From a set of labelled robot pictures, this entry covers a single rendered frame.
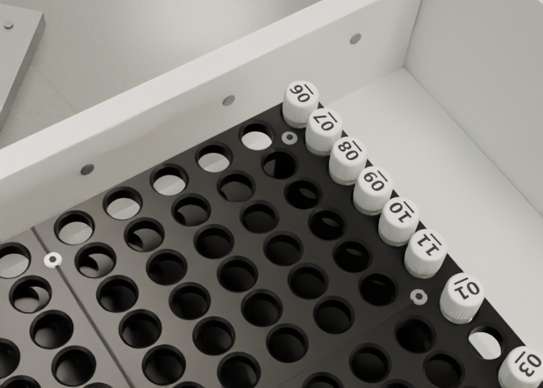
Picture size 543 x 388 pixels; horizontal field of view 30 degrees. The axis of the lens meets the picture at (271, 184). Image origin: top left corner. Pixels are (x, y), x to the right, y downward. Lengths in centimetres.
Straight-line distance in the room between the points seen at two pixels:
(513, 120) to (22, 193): 20
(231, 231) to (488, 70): 14
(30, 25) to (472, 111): 118
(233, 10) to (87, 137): 126
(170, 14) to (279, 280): 130
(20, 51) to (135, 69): 17
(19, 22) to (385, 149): 117
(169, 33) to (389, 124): 115
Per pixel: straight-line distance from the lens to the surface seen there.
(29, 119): 150
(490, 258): 42
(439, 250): 33
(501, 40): 41
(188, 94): 38
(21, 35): 156
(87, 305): 32
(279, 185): 35
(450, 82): 45
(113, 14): 161
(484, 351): 39
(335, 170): 34
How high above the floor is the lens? 119
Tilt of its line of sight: 57 degrees down
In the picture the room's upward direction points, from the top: 7 degrees clockwise
